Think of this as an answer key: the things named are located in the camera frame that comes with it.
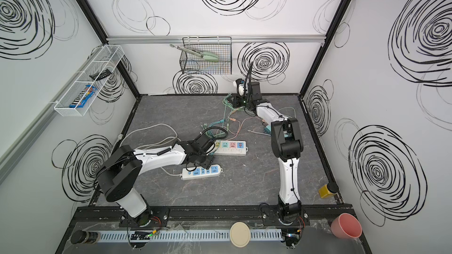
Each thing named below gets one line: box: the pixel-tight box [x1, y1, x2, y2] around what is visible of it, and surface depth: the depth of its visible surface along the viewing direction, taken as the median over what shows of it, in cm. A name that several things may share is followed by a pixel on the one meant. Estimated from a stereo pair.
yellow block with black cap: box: [318, 182, 339, 199], surface depth 75 cm
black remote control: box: [88, 68, 112, 81], surface depth 81 cm
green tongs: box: [169, 43, 219, 60], surface depth 93 cm
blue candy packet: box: [68, 84, 98, 108], surface depth 72 cm
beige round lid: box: [229, 221, 251, 248], surface depth 66 cm
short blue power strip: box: [180, 164, 224, 181], surface depth 85 cm
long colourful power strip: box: [213, 139, 249, 156], surface depth 93 cm
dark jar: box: [70, 229, 101, 245], surface depth 64 cm
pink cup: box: [330, 212, 363, 239], surface depth 65 cm
